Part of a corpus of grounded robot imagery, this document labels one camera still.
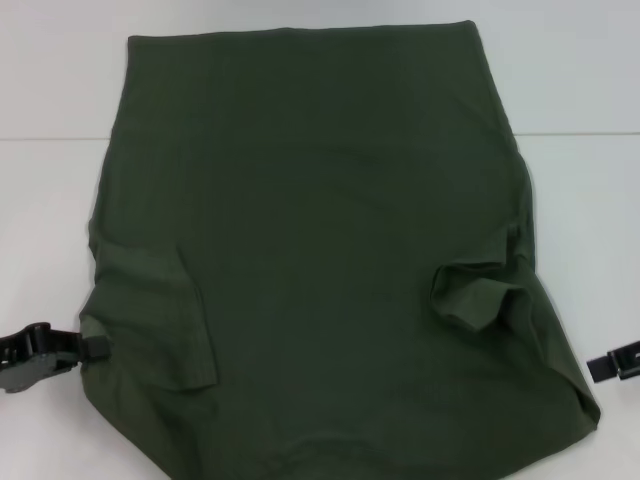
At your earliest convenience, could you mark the dark green t-shirt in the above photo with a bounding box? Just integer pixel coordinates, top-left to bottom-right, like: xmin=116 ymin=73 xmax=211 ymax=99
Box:
xmin=79 ymin=19 xmax=601 ymax=480

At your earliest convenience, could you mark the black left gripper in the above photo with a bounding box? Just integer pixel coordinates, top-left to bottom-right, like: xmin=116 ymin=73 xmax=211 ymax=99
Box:
xmin=0 ymin=321 xmax=111 ymax=396

